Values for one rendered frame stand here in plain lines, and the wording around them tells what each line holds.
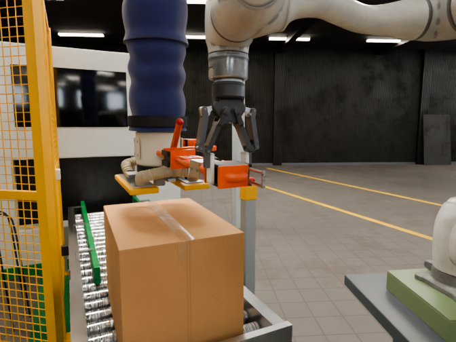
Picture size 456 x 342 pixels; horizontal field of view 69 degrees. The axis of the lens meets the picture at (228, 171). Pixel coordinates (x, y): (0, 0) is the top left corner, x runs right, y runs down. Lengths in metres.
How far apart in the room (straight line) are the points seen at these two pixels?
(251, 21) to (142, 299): 0.82
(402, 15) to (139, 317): 1.06
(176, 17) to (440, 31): 0.80
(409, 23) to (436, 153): 12.89
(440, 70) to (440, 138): 2.35
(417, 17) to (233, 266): 0.86
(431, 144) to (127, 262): 13.10
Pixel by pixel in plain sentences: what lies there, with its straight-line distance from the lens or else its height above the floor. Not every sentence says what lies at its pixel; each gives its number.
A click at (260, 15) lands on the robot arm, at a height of 1.47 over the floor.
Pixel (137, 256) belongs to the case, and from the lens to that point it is 1.03.
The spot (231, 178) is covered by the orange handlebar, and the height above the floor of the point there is 1.18.
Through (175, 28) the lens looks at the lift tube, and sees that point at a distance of 1.28.
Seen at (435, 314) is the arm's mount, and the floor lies 0.80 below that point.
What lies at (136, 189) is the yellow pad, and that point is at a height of 1.09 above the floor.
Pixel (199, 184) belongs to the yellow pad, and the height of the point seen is 1.09.
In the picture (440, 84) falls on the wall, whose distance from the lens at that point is 14.21.
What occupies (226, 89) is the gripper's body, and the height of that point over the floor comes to 1.37.
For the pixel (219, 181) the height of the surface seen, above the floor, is 1.18.
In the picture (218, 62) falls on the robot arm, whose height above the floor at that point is 1.43.
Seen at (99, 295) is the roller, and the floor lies 0.53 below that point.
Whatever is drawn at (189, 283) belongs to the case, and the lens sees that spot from 1.10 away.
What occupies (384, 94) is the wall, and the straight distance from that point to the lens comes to 13.07.
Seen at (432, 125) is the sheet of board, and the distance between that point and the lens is 13.80.
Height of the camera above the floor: 1.29
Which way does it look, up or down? 7 degrees down
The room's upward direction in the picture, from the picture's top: straight up
